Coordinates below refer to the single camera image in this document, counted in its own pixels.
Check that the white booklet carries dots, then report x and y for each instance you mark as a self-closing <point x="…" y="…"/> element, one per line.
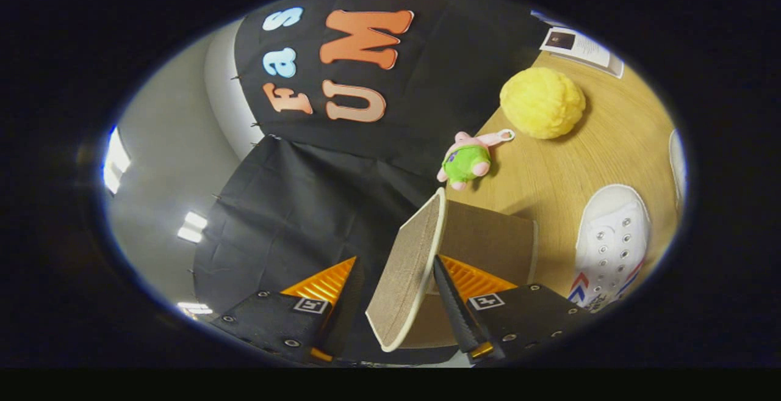
<point x="586" y="50"/>

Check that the yellow plush ball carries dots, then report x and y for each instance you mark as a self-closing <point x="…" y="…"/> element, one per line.
<point x="542" y="103"/>

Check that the ceiling light panel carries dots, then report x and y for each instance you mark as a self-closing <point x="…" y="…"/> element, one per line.
<point x="194" y="309"/>
<point x="192" y="228"/>
<point x="116" y="160"/>

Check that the black backdrop cloth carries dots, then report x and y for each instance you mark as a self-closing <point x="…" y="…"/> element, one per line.
<point x="293" y="205"/>

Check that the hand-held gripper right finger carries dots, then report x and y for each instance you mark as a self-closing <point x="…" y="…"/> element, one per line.
<point x="454" y="309"/>

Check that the white striped canvas shoe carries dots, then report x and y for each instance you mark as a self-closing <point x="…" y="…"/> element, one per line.
<point x="610" y="236"/>
<point x="677" y="169"/>

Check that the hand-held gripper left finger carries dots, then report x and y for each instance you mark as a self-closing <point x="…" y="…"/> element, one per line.
<point x="348" y="309"/>

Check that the pink and green plush toy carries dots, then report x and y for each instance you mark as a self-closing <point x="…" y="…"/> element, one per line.
<point x="467" y="163"/>

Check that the beige fabric storage box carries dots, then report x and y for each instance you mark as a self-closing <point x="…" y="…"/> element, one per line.
<point x="488" y="236"/>

